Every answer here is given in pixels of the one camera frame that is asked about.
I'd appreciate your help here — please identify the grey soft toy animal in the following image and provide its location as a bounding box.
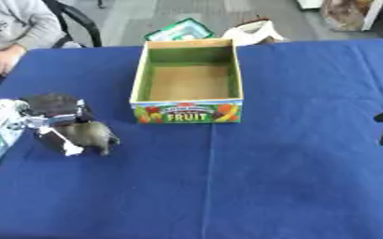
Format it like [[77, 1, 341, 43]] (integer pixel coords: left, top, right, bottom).
[[54, 119, 121, 157]]

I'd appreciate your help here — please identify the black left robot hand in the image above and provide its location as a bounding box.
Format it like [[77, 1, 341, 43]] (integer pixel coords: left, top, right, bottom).
[[18, 91, 97, 157]]

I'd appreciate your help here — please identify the green and white box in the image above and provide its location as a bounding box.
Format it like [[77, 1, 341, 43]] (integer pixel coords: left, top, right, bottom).
[[142, 17, 218, 42]]

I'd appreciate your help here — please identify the tan bag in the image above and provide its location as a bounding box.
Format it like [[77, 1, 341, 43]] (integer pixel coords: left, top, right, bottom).
[[319, 0, 378, 32]]

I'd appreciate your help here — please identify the cardboard box with green inside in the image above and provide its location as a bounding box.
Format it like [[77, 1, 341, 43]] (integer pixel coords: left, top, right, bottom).
[[127, 37, 246, 125]]

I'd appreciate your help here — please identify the black chair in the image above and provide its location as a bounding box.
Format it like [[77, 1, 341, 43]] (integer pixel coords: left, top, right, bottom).
[[39, 0, 104, 49]]

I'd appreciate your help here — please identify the white bag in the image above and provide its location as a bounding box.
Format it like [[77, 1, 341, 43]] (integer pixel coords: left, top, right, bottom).
[[220, 17, 290, 47]]

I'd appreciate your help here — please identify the person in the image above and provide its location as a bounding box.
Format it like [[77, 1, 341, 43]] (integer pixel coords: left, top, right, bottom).
[[0, 0, 66, 77]]

